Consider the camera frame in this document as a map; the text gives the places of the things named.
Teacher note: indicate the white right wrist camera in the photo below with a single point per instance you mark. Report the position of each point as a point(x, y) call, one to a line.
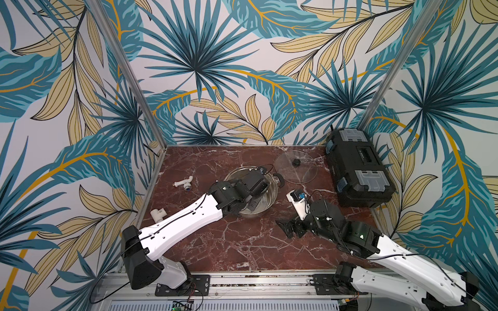
point(299, 201)

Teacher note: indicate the white plastic water tap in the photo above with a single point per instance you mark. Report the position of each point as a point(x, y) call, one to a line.
point(186, 184)

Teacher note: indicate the aluminium left corner post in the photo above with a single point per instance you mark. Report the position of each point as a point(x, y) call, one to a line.
point(98, 11)

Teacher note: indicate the aluminium corner post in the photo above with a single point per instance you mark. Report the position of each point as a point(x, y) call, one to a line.
point(98, 11)
point(405, 50)

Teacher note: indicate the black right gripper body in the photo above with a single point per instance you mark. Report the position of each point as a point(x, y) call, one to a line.
point(305, 224)

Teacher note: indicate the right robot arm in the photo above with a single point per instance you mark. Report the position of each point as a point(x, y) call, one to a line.
point(419, 281)

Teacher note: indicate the glass pot lid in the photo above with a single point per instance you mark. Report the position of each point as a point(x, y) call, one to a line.
point(296, 167)

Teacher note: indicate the white pipe tee fitting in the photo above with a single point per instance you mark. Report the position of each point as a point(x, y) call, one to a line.
point(158, 215)

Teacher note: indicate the aluminium right corner post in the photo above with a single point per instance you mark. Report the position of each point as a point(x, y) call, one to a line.
point(405, 50)

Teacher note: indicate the black plastic toolbox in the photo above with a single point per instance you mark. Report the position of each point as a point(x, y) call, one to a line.
point(360, 177)

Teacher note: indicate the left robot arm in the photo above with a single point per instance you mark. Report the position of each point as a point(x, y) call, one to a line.
point(143, 249)

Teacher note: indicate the stainless steel pot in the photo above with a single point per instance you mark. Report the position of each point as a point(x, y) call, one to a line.
point(262, 202)

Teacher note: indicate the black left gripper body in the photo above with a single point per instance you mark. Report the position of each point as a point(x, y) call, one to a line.
point(252, 203)

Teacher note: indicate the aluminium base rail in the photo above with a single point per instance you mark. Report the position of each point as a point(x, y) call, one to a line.
point(266, 290)

